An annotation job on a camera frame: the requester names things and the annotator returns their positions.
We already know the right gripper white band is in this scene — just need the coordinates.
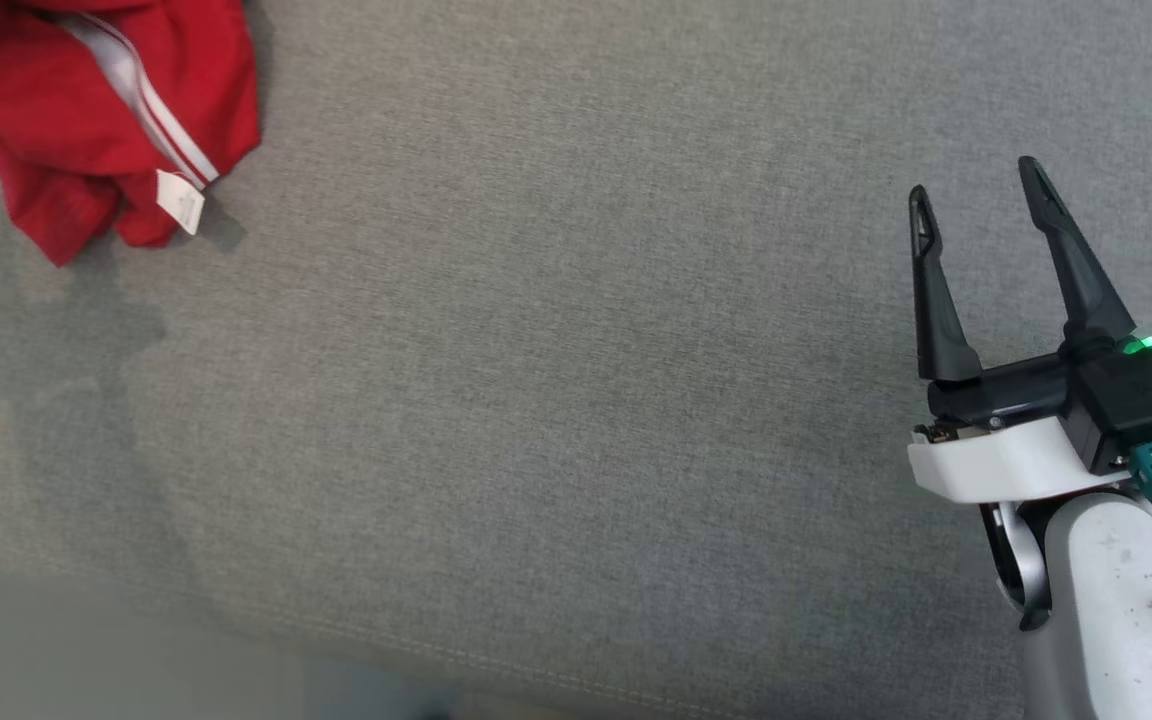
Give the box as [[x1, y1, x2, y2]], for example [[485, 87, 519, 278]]
[[908, 156, 1137, 504]]

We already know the red garment with white trim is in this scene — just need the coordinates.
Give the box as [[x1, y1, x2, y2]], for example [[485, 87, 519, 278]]
[[0, 0, 263, 268]]

